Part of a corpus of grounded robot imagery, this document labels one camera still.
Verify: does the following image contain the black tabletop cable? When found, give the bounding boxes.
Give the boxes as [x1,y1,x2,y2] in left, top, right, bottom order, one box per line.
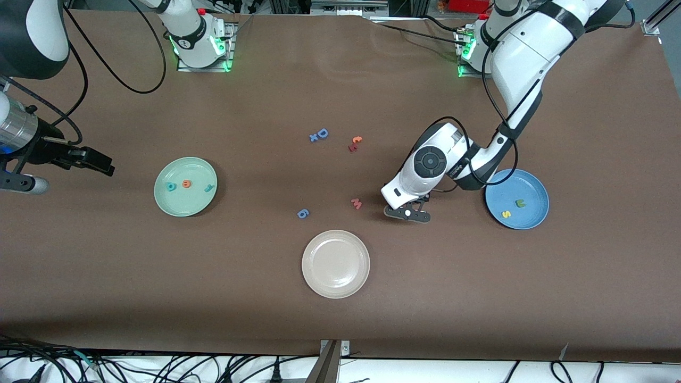
[379,22,463,46]

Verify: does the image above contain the light green round plate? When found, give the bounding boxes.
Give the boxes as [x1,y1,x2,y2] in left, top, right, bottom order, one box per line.
[154,157,218,218]

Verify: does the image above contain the grey metal post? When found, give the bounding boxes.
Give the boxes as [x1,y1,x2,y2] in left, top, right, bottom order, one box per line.
[305,339,342,383]

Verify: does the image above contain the blue round plate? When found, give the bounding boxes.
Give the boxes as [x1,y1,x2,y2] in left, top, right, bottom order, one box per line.
[485,169,550,230]

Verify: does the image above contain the grey equipment box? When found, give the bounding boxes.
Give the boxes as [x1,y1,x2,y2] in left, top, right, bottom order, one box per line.
[310,0,390,18]

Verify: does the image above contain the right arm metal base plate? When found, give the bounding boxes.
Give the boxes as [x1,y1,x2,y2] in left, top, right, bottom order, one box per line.
[177,56,234,72]

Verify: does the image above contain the teal connector cable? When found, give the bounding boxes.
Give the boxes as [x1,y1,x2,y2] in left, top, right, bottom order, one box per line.
[73,350,102,371]

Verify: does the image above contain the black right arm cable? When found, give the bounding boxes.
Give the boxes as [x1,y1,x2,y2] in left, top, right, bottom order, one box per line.
[0,0,167,145]

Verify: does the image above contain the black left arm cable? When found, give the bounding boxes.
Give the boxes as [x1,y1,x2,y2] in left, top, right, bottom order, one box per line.
[412,0,636,193]

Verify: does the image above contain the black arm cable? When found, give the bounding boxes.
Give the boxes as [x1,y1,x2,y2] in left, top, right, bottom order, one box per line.
[412,0,636,193]
[0,0,167,145]

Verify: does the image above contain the brown table cover sheet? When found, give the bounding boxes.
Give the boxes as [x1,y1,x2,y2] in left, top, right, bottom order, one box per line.
[0,8,681,363]

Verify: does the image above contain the red box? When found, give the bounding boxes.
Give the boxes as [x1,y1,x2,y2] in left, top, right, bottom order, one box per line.
[446,0,493,14]

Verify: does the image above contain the aluminium frame extrusion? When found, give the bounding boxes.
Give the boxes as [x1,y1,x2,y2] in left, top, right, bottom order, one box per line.
[646,0,681,30]

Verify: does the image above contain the beige round plate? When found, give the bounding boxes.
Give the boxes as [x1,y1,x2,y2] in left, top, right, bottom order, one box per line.
[301,229,371,299]

